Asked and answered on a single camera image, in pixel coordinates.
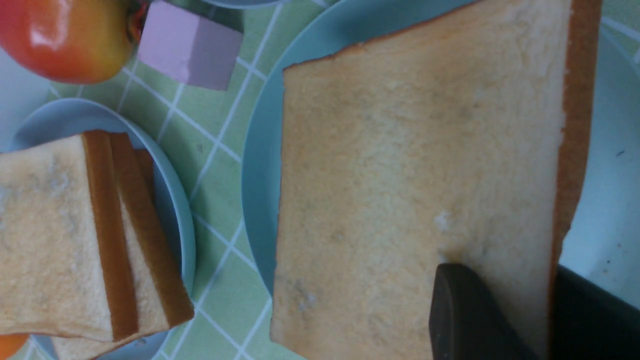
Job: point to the pink cube block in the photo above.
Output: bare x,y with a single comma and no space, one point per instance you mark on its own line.
188,47

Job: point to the red yellow apple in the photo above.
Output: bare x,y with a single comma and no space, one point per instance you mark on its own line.
79,42

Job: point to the teal front plate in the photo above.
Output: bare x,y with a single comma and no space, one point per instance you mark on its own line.
346,23

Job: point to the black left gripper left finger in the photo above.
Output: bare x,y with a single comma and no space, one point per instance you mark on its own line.
466,322

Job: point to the grey-blue egg plate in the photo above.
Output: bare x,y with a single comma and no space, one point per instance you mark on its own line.
243,4

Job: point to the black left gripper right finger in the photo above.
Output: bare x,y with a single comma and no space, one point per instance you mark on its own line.
589,323

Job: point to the green checkered tablecloth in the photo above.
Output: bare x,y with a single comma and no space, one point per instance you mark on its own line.
203,132

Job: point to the toast slice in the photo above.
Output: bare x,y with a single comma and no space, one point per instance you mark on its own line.
65,270
146,164
161,298
461,138

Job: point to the blue bread plate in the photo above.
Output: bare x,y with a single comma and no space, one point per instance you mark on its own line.
66,117

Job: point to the orange fruit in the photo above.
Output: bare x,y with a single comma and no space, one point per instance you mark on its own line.
10,344

